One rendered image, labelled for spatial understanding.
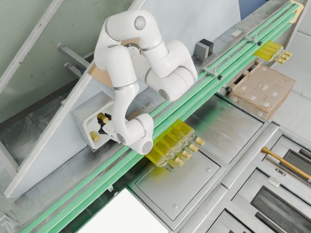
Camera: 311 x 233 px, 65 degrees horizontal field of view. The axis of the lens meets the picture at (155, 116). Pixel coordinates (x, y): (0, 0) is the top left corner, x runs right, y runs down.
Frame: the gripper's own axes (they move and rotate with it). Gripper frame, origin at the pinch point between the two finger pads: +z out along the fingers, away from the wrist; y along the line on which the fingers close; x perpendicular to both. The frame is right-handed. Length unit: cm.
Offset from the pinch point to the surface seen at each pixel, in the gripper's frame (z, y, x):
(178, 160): -22.5, 18.7, -31.3
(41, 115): 75, -11, -24
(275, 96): 67, 365, -250
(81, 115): 2.2, -7.9, 7.3
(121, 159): -2.8, -1.4, -24.5
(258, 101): 85, 333, -247
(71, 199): -1.8, -30.1, -24.6
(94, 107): 1.5, -1.6, 7.3
